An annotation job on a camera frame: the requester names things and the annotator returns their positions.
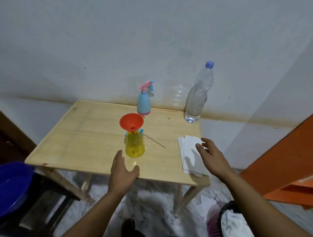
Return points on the black chair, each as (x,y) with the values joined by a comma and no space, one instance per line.
(41,207)

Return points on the person's right forearm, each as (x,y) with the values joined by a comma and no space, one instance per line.
(259,207)

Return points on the clear plastic water bottle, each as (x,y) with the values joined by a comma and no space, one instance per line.
(198,97)

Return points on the dark brown wooden furniture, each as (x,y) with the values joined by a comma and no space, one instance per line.
(12,139)

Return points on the red plastic funnel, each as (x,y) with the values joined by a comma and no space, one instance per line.
(128,120)

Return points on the pink waste basket black liner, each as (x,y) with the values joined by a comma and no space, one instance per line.
(215,224)

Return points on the white paper napkins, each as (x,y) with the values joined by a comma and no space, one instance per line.
(189,158)

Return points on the blue plastic basin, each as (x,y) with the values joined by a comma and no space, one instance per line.
(12,188)

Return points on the person's left forearm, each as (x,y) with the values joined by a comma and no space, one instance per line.
(97,217)

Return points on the person's left hand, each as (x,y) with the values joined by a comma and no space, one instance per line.
(122,178)

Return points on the blue spray bottle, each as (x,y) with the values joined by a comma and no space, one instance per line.
(143,105)

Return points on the wooden table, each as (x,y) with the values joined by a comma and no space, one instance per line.
(85,141)

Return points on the person's right hand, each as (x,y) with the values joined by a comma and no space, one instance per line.
(215,161)

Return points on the yellow spray bottle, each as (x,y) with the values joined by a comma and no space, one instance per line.
(134,146)

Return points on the orange cabinet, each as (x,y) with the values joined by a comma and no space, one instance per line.
(281,166)

